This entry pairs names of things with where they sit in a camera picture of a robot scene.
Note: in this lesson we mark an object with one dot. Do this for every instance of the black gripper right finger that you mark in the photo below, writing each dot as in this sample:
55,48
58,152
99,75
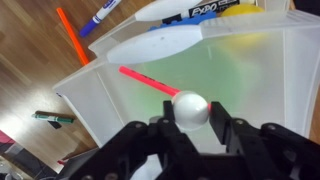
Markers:
220,122

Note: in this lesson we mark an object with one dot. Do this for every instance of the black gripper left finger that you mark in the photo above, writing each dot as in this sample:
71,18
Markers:
168,115

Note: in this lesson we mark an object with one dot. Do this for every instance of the white ball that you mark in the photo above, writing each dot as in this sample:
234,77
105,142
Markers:
191,110

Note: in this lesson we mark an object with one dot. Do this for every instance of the translucent drawer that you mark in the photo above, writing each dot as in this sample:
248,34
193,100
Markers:
180,12
261,67

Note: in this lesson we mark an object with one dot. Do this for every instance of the pink marker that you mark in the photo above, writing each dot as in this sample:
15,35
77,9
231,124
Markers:
149,81

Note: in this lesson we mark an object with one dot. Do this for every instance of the blue toy block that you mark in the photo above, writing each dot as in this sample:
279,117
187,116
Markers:
186,21

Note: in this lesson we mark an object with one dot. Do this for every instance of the orange thin stick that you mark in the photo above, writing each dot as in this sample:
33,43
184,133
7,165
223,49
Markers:
77,45

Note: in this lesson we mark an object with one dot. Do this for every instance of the yellow ball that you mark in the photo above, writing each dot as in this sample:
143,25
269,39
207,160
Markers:
241,9

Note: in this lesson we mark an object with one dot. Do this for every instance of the green marker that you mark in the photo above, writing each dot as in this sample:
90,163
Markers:
52,118

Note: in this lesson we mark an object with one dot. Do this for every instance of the black Expo marker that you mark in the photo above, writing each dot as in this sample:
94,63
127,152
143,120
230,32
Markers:
216,6

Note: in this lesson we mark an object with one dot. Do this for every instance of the blue capped white marker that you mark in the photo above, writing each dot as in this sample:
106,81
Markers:
98,17

